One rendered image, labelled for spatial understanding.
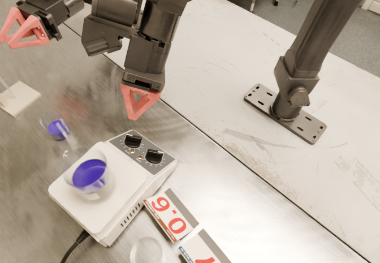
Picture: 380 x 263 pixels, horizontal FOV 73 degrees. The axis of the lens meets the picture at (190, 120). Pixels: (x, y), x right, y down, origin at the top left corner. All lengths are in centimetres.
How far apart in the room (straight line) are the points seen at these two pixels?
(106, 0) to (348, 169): 57
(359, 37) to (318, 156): 228
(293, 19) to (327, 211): 233
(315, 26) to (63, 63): 63
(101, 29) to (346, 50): 237
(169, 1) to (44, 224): 44
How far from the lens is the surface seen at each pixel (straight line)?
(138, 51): 41
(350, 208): 62
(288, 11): 286
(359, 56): 262
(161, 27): 40
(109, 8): 40
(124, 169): 46
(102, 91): 69
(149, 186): 47
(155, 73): 43
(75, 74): 76
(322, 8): 47
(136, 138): 52
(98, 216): 44
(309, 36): 49
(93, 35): 43
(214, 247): 51
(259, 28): 91
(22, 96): 75
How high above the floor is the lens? 140
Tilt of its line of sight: 55 degrees down
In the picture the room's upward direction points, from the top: 3 degrees clockwise
